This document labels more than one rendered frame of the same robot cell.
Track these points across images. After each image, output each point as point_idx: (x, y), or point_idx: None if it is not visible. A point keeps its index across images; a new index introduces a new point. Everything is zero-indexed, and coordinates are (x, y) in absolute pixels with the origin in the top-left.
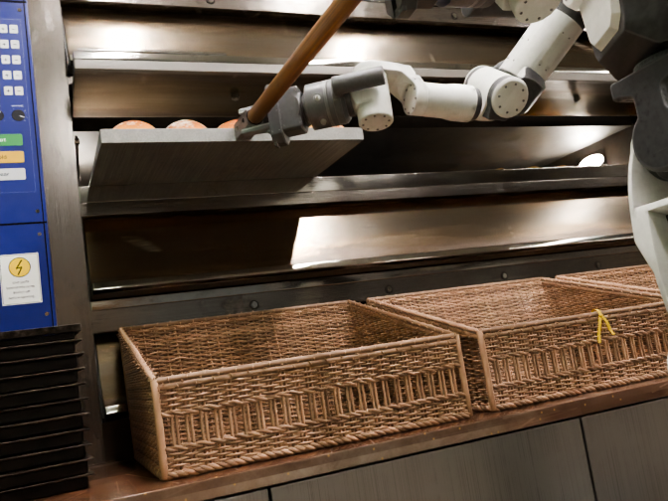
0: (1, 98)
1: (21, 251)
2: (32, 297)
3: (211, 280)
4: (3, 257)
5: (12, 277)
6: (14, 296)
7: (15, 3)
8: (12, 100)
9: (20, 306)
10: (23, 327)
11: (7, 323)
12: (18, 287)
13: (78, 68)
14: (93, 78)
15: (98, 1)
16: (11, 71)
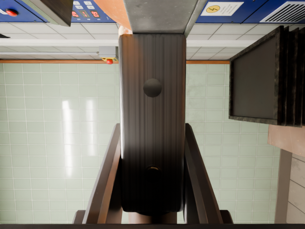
0: (98, 10)
1: (203, 7)
2: (236, 5)
3: None
4: (203, 14)
5: (217, 12)
6: (229, 12)
7: (17, 0)
8: (97, 6)
9: (237, 10)
10: (251, 9)
11: (242, 14)
12: (225, 10)
13: (68, 26)
14: (62, 2)
15: None
16: (74, 5)
